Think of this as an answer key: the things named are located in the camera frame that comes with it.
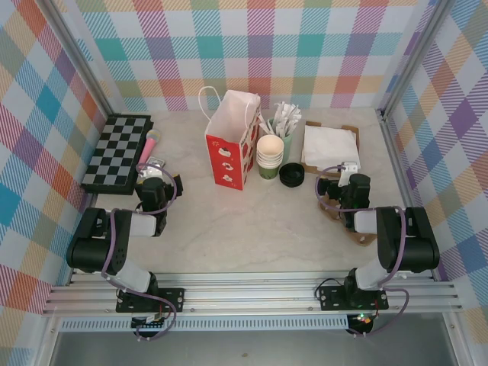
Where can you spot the aluminium side rail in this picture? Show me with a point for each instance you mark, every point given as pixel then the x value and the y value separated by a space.
pixel 398 167

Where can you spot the aluminium frame post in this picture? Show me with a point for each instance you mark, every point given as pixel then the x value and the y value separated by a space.
pixel 84 57
pixel 415 57

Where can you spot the blue white card box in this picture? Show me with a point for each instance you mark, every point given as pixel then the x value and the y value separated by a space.
pixel 157 161

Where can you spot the red white paper bag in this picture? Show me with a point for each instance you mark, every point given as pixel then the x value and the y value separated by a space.
pixel 225 160

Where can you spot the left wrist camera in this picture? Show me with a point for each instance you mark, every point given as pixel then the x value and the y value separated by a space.
pixel 146 173

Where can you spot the black grey chessboard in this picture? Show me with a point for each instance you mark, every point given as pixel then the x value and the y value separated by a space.
pixel 114 152

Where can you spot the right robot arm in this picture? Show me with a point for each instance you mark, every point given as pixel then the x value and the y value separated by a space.
pixel 415 244

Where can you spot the white paper-wrapped stick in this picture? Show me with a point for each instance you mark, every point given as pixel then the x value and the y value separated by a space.
pixel 290 126
pixel 275 116
pixel 278 124
pixel 281 110
pixel 294 112

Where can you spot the mint green holder cup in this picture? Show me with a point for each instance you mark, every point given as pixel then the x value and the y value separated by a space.
pixel 288 145

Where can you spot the brown cardboard napkin tray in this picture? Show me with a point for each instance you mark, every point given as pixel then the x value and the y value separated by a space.
pixel 310 169

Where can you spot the small controller circuit board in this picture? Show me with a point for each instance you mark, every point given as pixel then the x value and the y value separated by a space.
pixel 150 323
pixel 362 318

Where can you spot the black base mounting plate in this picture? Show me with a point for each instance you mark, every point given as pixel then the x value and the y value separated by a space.
pixel 173 299
pixel 331 299

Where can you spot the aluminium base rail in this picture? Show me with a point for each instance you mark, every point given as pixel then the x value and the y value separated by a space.
pixel 248 293

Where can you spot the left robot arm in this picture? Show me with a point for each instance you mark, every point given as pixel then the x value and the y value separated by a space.
pixel 91 244

